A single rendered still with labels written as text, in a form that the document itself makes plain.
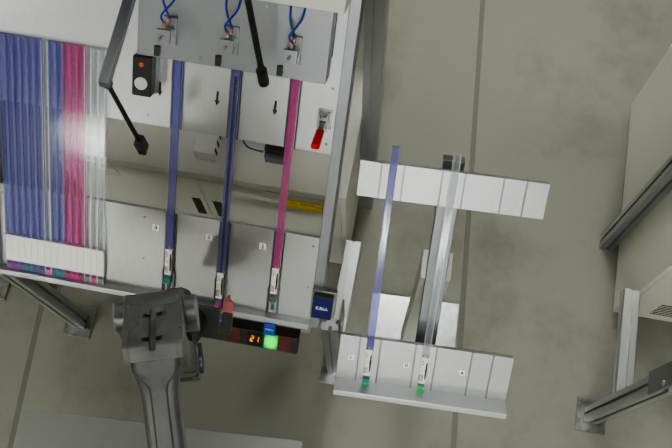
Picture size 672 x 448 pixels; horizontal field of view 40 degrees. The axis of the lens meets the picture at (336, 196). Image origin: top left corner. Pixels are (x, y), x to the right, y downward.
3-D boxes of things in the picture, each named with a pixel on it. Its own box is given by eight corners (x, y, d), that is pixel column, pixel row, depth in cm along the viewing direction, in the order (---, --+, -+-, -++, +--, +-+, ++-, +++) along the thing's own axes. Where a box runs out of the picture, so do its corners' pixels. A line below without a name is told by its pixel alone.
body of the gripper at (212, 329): (169, 295, 173) (157, 315, 166) (222, 304, 172) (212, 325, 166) (167, 324, 176) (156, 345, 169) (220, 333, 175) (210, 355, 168)
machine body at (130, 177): (346, 271, 266) (345, 201, 208) (113, 230, 271) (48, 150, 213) (383, 73, 287) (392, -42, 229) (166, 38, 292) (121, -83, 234)
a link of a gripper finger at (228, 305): (206, 278, 180) (193, 302, 172) (242, 284, 180) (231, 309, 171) (204, 308, 183) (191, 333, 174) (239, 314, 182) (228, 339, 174)
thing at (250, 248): (311, 312, 191) (309, 321, 188) (7, 257, 195) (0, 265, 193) (322, 232, 182) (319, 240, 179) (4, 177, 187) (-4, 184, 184)
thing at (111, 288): (313, 311, 193) (307, 330, 187) (13, 257, 198) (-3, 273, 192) (313, 306, 193) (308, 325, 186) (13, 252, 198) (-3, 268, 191)
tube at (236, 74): (222, 304, 189) (221, 307, 188) (215, 303, 190) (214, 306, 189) (241, 70, 168) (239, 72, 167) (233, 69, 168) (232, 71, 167)
